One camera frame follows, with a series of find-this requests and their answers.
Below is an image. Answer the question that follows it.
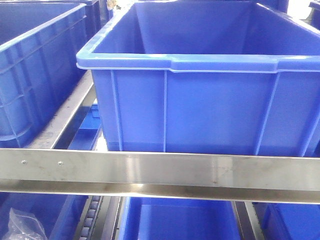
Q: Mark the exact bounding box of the large blue crate centre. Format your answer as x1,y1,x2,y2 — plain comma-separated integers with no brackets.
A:
76,0,320,157

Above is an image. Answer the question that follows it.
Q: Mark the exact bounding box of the steel shelf front rail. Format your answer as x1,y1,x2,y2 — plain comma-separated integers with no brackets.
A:
0,148,320,204

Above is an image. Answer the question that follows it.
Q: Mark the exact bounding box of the blue bin below centre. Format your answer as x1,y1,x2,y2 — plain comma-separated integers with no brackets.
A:
118,197,241,240

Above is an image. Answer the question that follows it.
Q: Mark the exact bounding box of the clear plastic bag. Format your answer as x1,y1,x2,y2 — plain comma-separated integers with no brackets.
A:
2,208,48,240

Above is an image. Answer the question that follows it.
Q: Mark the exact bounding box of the blue bin below right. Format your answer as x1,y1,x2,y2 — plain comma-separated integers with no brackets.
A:
255,203,320,240

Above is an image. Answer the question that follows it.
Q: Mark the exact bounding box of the blue bin below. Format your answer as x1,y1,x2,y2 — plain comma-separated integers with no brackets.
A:
0,192,88,240
255,203,320,240
118,197,241,240

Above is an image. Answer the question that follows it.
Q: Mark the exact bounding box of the blue bin below left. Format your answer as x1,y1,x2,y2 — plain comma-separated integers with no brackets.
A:
0,192,88,240

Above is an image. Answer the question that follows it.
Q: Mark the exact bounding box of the blue crate left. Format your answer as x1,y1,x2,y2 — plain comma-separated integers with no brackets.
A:
0,0,87,148

